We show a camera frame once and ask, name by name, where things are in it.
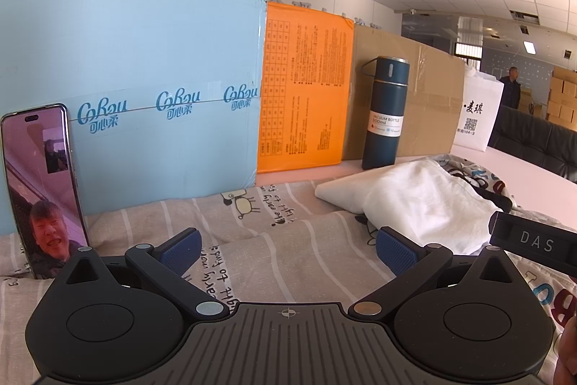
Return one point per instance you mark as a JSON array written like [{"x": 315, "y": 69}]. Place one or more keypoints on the white tote bag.
[{"x": 475, "y": 114}]

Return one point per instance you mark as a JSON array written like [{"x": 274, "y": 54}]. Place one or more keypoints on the black leather sofa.
[{"x": 536, "y": 141}]

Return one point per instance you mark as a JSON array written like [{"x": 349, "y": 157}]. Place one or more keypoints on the white printed garment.
[{"x": 482, "y": 182}]

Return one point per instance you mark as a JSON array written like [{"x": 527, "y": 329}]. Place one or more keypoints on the barred window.
[{"x": 469, "y": 51}]

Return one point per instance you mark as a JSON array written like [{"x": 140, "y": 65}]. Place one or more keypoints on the ceiling light panel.
[{"x": 529, "y": 46}]

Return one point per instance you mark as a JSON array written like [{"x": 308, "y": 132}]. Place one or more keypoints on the brown cardboard box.
[{"x": 432, "y": 105}]

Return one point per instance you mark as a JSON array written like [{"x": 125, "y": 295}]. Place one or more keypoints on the white sweatshirt with black trim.
[{"x": 414, "y": 200}]

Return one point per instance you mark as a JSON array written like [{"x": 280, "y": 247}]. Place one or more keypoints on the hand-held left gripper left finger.
[{"x": 182, "y": 252}]

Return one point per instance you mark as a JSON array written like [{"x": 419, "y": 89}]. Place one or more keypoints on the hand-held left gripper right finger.
[{"x": 396, "y": 252}]

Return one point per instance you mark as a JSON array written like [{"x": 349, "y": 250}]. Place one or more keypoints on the light blue carton box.
[{"x": 135, "y": 51}]

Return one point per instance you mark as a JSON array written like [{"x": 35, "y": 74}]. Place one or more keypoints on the smartphone with lit screen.
[{"x": 38, "y": 186}]

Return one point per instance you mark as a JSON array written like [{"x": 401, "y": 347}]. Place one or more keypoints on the dark blue vacuum bottle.
[{"x": 383, "y": 119}]

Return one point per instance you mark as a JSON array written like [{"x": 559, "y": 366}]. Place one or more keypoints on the stack of cardboard boxes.
[{"x": 561, "y": 96}]

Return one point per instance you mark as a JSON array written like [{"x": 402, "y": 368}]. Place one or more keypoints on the orange carton box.
[{"x": 302, "y": 87}]

